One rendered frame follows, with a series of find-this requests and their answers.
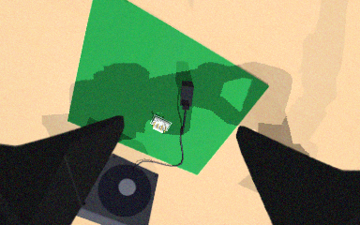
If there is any black cable with plug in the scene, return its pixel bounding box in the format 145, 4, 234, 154
134, 81, 194, 170

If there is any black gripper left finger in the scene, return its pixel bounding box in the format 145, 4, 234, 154
0, 115, 124, 225

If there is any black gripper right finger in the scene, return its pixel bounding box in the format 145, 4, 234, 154
236, 126, 360, 225

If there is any green circuit board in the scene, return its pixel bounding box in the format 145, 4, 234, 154
67, 0, 270, 175

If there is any black cooling fan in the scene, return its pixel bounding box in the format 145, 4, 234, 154
77, 154, 158, 225

